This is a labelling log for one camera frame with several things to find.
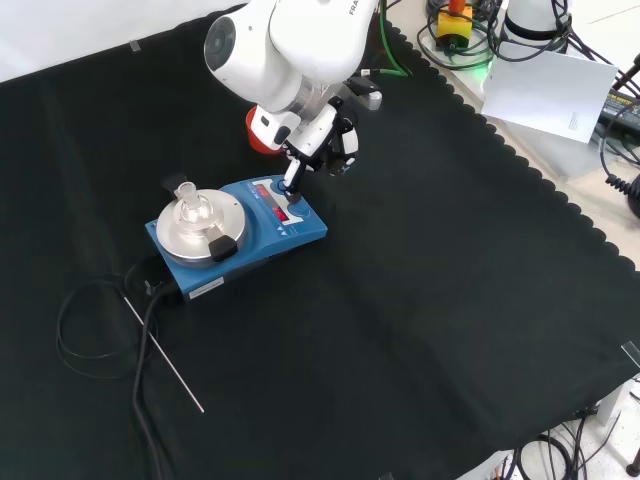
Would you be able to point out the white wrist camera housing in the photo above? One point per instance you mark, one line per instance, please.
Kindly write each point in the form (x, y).
(267, 125)

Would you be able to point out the black bench cloth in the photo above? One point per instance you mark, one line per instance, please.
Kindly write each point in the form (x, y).
(400, 300)

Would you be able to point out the pale white board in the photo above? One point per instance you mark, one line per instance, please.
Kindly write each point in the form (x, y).
(545, 95)

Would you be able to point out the yellow stop button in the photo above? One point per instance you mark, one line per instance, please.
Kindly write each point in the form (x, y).
(454, 22)

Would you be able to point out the thin metal probe rod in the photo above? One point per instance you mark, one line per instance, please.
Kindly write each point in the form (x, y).
(167, 359)

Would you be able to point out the heater with blue base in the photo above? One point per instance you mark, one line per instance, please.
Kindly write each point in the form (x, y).
(295, 227)

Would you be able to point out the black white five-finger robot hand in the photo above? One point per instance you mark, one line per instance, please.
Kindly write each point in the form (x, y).
(320, 135)

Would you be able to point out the clear round-bottom glass flask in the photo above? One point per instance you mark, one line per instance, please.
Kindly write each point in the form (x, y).
(191, 207)

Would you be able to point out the black power supply box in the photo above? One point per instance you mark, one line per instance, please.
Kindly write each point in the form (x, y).
(620, 107)

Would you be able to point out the orange round object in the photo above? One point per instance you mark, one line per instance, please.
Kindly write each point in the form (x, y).
(259, 146)

